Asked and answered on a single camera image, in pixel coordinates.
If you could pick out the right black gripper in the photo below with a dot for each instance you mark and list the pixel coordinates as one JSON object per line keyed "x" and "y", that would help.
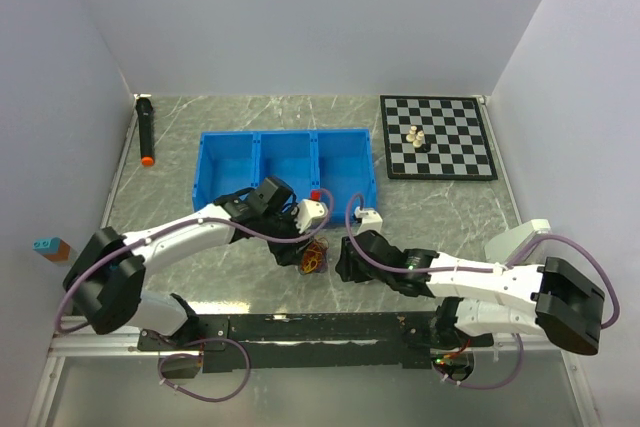
{"x": 347, "y": 267}

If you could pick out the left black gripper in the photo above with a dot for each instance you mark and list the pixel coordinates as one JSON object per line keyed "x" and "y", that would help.
{"x": 289, "y": 252}

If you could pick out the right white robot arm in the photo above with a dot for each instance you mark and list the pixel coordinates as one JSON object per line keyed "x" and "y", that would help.
{"x": 552, "y": 299}

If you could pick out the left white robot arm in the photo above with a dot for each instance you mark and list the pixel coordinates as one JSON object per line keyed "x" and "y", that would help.
{"x": 106, "y": 282}

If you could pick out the blue three-compartment bin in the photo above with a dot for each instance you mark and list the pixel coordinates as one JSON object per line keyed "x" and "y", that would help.
{"x": 339, "y": 160}

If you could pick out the cream chess piece right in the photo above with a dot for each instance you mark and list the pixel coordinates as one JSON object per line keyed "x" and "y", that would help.
{"x": 418, "y": 141}

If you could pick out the cream chess piece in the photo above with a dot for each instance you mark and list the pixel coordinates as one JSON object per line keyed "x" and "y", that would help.
{"x": 410, "y": 137}
{"x": 418, "y": 141}

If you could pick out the cream chess piece left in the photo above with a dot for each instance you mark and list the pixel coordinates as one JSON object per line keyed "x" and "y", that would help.
{"x": 410, "y": 137}

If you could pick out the black and white chessboard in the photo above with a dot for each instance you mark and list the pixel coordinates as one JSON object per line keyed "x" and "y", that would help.
{"x": 453, "y": 126}

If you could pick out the black marker orange cap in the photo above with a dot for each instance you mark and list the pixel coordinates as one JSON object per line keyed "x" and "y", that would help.
{"x": 145, "y": 115}

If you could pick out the blue and brown toy block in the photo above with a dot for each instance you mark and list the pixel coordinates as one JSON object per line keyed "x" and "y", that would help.
{"x": 53, "y": 249}

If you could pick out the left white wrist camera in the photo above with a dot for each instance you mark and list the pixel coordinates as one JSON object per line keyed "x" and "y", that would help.
{"x": 315, "y": 212}

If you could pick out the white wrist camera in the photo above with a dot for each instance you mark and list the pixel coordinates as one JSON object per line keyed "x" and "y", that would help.
{"x": 368, "y": 219}
{"x": 315, "y": 212}

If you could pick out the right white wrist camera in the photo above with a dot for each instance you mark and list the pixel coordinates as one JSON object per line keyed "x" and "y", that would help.
{"x": 368, "y": 219}

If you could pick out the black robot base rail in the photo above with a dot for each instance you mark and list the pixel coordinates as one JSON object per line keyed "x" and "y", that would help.
{"x": 408, "y": 339}

